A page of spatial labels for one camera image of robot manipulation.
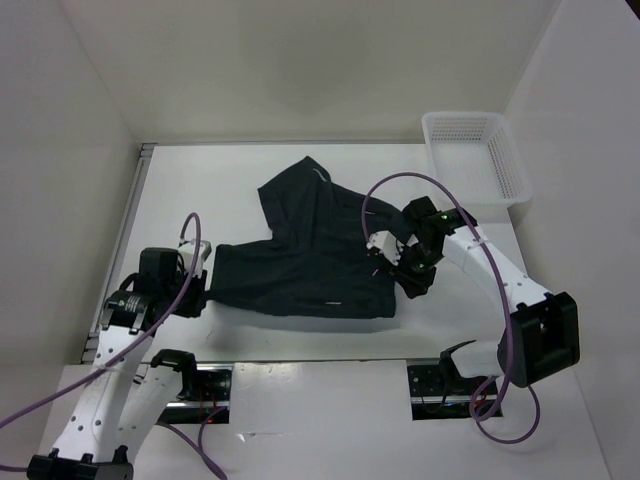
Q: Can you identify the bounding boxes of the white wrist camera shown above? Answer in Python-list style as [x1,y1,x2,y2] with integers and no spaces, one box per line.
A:
[366,230,405,266]
[178,239,212,278]

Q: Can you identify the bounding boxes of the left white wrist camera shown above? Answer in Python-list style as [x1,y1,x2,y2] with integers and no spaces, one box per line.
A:
[178,239,212,278]

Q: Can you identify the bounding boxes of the white plastic mesh basket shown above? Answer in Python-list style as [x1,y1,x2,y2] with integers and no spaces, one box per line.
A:
[421,111,533,208]

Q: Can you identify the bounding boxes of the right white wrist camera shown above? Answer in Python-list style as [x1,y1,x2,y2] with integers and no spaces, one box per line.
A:
[366,230,405,266]

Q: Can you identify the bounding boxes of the dark navy shorts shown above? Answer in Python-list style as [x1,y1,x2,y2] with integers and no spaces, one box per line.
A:
[208,157,411,319]

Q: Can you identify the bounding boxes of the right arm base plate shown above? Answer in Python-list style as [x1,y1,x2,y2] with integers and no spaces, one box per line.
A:
[406,359,486,421]

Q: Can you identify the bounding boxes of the aluminium table edge rail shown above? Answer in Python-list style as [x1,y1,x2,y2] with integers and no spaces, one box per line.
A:
[79,143,156,365]

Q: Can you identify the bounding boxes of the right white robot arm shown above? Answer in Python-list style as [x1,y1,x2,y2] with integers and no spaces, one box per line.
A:
[383,197,581,393]

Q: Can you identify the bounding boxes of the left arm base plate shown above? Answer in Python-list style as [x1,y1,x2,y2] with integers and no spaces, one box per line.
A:
[159,363,233,425]

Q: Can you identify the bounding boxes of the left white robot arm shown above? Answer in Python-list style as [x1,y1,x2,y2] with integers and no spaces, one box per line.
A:
[27,240,211,479]

